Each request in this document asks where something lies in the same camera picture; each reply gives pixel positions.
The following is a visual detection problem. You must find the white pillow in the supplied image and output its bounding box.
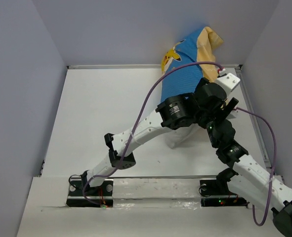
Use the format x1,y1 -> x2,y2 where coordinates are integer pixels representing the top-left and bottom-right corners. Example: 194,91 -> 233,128
164,124 -> 206,149

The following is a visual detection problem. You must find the yellow pillowcase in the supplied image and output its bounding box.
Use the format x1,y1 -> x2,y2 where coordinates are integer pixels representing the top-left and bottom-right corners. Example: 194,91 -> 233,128
161,26 -> 223,102

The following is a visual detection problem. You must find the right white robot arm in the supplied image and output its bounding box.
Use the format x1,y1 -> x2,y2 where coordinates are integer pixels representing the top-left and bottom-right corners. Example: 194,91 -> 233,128
206,120 -> 292,237

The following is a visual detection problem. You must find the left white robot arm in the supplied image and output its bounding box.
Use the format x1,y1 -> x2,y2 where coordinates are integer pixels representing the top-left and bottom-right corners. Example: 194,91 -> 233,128
80,73 -> 240,195

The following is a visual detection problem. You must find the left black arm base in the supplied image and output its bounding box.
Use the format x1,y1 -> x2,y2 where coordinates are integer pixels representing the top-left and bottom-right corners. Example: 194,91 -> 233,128
66,175 -> 114,208

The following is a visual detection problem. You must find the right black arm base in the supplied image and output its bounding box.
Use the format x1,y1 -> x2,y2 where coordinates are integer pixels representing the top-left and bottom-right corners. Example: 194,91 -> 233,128
198,168 -> 249,208

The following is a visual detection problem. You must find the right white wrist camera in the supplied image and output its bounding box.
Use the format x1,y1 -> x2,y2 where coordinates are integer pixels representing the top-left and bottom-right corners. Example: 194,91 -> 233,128
227,107 -> 238,119

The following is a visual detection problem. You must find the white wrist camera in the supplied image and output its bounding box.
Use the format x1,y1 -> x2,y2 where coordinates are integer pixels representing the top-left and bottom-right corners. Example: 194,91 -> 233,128
215,69 -> 241,96
227,107 -> 238,119

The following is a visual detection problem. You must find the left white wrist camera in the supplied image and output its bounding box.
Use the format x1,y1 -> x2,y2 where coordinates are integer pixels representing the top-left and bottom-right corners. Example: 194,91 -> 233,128
215,69 -> 241,96

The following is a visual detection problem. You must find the aluminium table frame rail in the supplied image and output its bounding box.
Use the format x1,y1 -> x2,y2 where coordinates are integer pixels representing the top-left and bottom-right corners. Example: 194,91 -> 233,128
66,64 -> 243,70

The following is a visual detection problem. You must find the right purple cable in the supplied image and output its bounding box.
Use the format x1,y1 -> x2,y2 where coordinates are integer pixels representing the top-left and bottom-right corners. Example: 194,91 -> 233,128
236,107 -> 277,227

